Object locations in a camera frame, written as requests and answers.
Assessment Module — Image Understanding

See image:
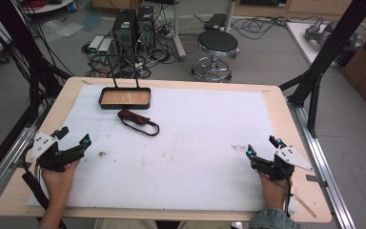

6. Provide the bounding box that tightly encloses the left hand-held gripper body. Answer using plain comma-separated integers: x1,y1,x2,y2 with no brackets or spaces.
30,131,87,174

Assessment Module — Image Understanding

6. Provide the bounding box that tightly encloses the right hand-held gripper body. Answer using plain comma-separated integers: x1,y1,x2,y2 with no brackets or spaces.
249,145,315,181

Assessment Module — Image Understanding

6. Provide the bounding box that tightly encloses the dark red eye mask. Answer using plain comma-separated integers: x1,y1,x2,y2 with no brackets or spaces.
117,109,161,137

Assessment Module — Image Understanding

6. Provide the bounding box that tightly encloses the black tray with wooden bottom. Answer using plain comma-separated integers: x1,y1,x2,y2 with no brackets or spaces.
97,53,153,111

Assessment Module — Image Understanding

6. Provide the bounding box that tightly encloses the person's right hand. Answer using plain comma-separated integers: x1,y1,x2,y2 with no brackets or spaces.
258,171,295,212

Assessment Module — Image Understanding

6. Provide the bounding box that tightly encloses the person's left hand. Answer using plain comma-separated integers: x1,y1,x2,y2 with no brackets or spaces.
40,158,81,212

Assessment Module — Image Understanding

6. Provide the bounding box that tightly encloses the thin wooden stick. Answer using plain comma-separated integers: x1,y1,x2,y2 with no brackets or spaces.
293,193,318,219

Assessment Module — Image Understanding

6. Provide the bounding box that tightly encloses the white foam mat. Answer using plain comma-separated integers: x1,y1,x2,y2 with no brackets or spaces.
26,83,298,214

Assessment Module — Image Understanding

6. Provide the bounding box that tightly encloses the small silver box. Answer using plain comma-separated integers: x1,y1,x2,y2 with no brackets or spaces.
97,37,114,56
88,34,105,55

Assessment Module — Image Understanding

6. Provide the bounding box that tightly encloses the black round stool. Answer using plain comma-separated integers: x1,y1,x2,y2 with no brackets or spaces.
191,30,240,83

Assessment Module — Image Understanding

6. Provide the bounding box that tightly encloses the black computer tower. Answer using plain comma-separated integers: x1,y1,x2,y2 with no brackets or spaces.
136,5,156,50
112,9,138,55

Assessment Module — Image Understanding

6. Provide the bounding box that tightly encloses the grey device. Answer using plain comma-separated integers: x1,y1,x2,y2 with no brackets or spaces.
304,16,365,49

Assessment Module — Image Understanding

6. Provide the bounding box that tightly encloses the round white table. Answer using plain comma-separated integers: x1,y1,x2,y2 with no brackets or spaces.
21,0,76,15

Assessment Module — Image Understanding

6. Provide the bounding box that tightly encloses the black flat device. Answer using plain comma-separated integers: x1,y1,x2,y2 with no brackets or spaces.
203,12,229,32

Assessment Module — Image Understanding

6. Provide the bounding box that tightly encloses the grey table leg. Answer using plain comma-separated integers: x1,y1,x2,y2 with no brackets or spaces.
223,0,237,33
171,0,188,62

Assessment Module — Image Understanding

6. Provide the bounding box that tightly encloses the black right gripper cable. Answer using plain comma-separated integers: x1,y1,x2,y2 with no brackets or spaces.
256,170,295,219

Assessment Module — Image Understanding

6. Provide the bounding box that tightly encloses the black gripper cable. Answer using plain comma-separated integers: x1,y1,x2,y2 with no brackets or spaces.
256,170,295,219
20,149,69,229

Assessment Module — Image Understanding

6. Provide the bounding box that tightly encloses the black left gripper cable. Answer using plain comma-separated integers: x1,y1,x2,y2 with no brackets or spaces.
20,149,69,229

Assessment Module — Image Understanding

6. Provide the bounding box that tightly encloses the aluminium rail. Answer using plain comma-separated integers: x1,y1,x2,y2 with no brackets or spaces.
286,96,358,229
0,125,37,213

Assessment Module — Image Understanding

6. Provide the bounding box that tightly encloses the black metal frame strut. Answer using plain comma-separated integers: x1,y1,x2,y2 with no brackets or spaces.
0,0,74,128
278,0,366,139

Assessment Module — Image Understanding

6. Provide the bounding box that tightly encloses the tangle of floor cables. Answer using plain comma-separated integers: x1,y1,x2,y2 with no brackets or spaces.
81,3,185,80

